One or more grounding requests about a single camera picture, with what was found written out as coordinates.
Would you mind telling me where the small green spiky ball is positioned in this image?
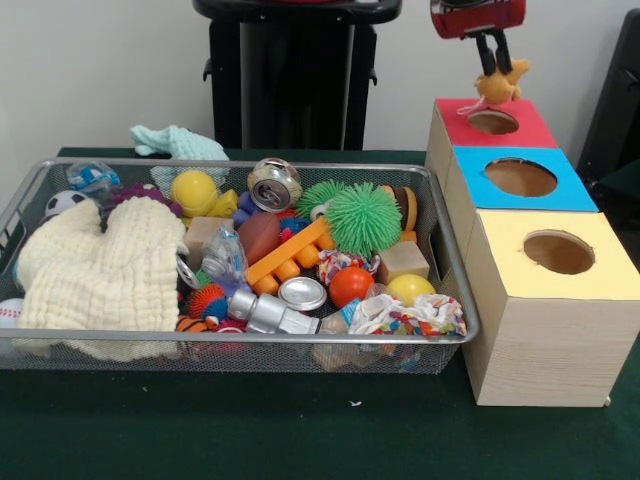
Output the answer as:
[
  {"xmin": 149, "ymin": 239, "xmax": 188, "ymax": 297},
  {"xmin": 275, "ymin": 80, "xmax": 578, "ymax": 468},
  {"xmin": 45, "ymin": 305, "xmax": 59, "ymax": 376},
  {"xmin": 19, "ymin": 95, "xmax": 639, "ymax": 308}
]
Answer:
[{"xmin": 294, "ymin": 180, "xmax": 346, "ymax": 221}]

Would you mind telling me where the wooden box with three holes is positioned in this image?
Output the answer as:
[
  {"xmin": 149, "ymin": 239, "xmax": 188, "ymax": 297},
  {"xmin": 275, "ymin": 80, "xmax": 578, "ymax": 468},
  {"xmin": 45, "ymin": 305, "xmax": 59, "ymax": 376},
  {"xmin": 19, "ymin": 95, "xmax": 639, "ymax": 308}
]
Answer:
[{"xmin": 424, "ymin": 97, "xmax": 640, "ymax": 408}]

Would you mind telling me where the smooth yellow ball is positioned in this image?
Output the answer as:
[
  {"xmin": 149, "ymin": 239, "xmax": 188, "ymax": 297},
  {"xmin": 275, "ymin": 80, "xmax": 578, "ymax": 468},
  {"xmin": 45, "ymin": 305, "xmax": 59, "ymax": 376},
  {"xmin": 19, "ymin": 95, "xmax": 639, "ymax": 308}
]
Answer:
[{"xmin": 385, "ymin": 273, "xmax": 437, "ymax": 307}]

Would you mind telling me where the mint green muslin cloth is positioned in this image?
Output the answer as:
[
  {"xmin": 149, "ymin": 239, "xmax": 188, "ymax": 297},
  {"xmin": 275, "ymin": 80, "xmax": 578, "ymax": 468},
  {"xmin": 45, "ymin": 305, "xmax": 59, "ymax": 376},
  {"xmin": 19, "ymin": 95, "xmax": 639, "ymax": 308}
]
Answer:
[{"xmin": 130, "ymin": 124, "xmax": 231, "ymax": 190}]

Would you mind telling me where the large green spiky ball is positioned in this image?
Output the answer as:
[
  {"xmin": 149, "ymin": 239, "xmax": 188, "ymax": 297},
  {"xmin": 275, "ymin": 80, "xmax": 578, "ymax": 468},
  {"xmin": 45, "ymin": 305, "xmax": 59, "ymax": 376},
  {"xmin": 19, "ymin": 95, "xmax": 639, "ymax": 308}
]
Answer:
[{"xmin": 324, "ymin": 182, "xmax": 403, "ymax": 259}]

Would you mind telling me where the tan plush animal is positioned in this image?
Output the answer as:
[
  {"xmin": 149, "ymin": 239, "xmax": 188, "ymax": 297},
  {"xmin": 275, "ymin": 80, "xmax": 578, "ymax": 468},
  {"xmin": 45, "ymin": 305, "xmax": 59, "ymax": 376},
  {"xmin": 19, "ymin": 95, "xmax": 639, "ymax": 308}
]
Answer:
[{"xmin": 458, "ymin": 58, "xmax": 531, "ymax": 116}]

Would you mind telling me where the cream muslin cloth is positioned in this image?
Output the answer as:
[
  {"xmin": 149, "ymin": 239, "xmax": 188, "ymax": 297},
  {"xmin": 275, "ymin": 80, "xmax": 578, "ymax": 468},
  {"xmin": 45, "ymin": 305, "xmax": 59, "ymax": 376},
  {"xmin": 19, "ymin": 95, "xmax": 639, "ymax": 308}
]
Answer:
[{"xmin": 14, "ymin": 196, "xmax": 189, "ymax": 361}]

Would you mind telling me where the orange ball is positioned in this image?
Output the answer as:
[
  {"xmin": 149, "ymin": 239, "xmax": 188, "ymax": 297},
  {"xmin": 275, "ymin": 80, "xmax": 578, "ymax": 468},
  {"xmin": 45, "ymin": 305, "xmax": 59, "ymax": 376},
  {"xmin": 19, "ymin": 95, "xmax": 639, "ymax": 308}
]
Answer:
[{"xmin": 328, "ymin": 266, "xmax": 376, "ymax": 309}]

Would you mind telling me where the silver plastic toy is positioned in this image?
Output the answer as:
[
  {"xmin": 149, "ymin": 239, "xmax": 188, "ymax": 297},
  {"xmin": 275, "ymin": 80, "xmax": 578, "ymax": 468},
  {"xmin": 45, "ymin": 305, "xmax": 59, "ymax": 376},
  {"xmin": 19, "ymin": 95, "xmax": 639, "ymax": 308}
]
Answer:
[{"xmin": 227, "ymin": 289, "xmax": 321, "ymax": 335}]

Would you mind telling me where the crushed silver can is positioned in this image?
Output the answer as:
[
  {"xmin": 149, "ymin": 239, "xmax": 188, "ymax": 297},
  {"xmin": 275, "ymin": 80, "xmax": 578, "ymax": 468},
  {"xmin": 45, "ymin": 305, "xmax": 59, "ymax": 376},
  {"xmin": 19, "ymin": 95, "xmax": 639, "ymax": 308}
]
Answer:
[{"xmin": 247, "ymin": 157, "xmax": 304, "ymax": 214}]

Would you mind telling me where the silver mesh bin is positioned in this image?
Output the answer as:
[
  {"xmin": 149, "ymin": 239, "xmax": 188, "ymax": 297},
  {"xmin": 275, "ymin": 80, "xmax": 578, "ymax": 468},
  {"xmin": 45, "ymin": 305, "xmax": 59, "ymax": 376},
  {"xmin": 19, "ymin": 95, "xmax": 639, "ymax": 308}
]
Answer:
[{"xmin": 0, "ymin": 157, "xmax": 481, "ymax": 374}]

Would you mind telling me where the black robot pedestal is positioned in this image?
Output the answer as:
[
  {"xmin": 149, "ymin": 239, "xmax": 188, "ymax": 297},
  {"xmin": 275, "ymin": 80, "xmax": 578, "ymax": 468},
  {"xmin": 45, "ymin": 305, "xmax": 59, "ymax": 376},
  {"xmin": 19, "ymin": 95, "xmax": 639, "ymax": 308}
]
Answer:
[{"xmin": 192, "ymin": 0, "xmax": 404, "ymax": 151}]

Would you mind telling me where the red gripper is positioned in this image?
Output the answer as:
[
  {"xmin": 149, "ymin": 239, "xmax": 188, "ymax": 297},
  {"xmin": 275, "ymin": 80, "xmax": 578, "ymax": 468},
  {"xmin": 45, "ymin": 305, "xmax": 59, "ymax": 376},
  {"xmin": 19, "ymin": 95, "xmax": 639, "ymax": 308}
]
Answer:
[{"xmin": 430, "ymin": 0, "xmax": 530, "ymax": 76}]

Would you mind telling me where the yellow tennis ball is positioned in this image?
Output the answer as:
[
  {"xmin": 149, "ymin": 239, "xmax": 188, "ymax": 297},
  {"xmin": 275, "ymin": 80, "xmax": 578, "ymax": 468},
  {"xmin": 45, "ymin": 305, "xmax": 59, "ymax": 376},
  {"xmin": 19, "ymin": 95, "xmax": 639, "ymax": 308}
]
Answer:
[{"xmin": 170, "ymin": 170, "xmax": 219, "ymax": 218}]

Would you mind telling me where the black chair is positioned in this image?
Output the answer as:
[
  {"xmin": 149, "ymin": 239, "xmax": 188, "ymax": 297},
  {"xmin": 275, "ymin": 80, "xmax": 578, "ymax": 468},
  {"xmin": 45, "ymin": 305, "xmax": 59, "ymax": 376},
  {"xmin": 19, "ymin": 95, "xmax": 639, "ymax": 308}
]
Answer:
[{"xmin": 575, "ymin": 8, "xmax": 640, "ymax": 176}]

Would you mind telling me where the dark green table cloth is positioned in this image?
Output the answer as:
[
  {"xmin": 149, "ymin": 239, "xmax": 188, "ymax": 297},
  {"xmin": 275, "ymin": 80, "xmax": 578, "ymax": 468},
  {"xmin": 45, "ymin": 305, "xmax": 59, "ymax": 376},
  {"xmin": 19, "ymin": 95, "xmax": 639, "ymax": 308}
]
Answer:
[{"xmin": 0, "ymin": 146, "xmax": 640, "ymax": 480}]

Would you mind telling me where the orange plastic brick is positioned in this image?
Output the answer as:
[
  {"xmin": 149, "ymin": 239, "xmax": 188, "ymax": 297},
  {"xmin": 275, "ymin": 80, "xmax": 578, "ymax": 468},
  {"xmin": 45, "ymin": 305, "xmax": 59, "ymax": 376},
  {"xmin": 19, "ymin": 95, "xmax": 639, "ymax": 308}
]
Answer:
[{"xmin": 246, "ymin": 215, "xmax": 331, "ymax": 296}]

